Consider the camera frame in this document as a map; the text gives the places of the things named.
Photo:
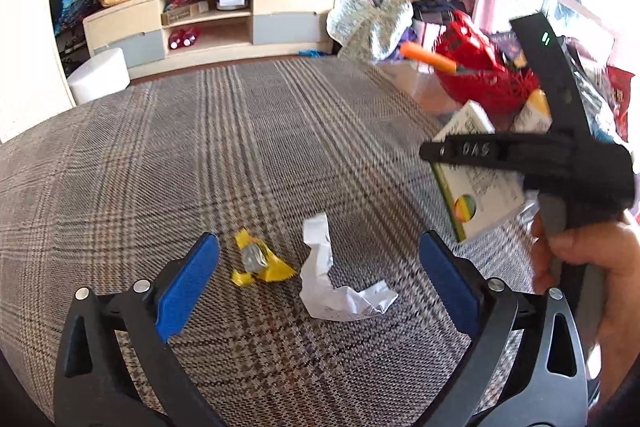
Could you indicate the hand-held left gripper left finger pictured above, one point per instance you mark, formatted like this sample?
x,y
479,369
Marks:
x,y
187,287

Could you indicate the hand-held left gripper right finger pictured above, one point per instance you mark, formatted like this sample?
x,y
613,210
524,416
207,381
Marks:
x,y
450,282

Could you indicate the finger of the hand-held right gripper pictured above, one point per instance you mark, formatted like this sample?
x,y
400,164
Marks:
x,y
465,152

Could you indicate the yellow silver candy wrapper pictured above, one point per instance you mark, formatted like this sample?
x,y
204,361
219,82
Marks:
x,y
275,271

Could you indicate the white paper receipt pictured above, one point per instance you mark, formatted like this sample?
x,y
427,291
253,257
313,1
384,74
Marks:
x,y
320,292

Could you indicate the person's right hand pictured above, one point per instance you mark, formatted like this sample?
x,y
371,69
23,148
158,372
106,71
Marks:
x,y
585,267

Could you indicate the white box with rainbow print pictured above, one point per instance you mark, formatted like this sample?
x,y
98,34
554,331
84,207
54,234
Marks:
x,y
480,202

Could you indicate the yellow white carton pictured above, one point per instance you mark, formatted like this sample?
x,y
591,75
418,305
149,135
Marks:
x,y
532,109

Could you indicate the red snack packet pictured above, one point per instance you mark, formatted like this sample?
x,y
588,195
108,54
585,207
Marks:
x,y
622,102

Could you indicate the red plastic basket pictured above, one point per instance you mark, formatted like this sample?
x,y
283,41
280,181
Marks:
x,y
480,72

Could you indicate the plaid wool blanket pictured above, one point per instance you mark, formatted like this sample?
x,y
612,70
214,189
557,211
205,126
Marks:
x,y
150,157

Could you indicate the floral cloth bundle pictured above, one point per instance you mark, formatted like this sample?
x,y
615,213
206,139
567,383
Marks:
x,y
370,27

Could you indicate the wooden grey television stand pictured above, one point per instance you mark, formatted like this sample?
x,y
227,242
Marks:
x,y
290,2

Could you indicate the white round stool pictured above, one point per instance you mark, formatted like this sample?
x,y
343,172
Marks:
x,y
97,72

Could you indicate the cardboard box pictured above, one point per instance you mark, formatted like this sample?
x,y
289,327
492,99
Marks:
x,y
182,13

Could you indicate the cream woven panel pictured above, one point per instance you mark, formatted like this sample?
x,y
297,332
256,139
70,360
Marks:
x,y
25,57

